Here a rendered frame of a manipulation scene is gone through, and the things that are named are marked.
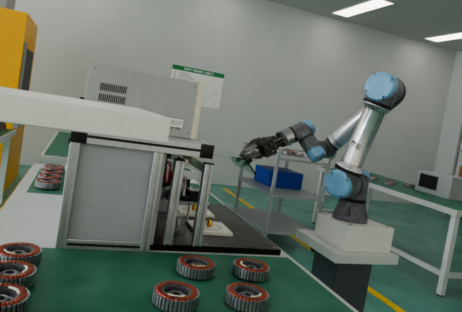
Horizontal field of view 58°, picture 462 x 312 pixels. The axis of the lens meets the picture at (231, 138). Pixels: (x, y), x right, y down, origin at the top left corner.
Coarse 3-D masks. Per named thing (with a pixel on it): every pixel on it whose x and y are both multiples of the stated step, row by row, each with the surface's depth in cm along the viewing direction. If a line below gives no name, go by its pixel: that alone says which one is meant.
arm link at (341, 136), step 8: (360, 112) 181; (352, 120) 183; (344, 128) 185; (352, 128) 183; (336, 136) 187; (344, 136) 185; (328, 144) 189; (336, 144) 188; (328, 152) 188; (336, 152) 195
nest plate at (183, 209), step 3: (180, 207) 186; (183, 207) 187; (186, 207) 188; (177, 210) 182; (180, 210) 180; (183, 210) 180; (186, 210) 181; (192, 210) 183; (195, 210) 184; (207, 210) 188; (180, 213) 176; (183, 213) 176; (186, 213) 177; (189, 213) 177; (192, 213) 178; (207, 213) 183; (210, 213) 184; (207, 216) 179; (210, 216) 180; (213, 216) 180
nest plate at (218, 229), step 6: (192, 222) 164; (216, 222) 170; (192, 228) 156; (204, 228) 158; (210, 228) 160; (216, 228) 161; (222, 228) 162; (204, 234) 154; (210, 234) 155; (216, 234) 156; (222, 234) 156; (228, 234) 157
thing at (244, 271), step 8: (240, 264) 125; (248, 264) 130; (256, 264) 129; (264, 264) 128; (240, 272) 122; (248, 272) 121; (256, 272) 122; (264, 272) 122; (248, 280) 122; (256, 280) 122; (264, 280) 123
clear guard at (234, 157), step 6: (216, 150) 178; (222, 150) 183; (222, 156) 160; (228, 156) 161; (234, 156) 164; (240, 156) 168; (234, 162) 184; (240, 162) 174; (246, 162) 164; (246, 168) 172; (252, 168) 164
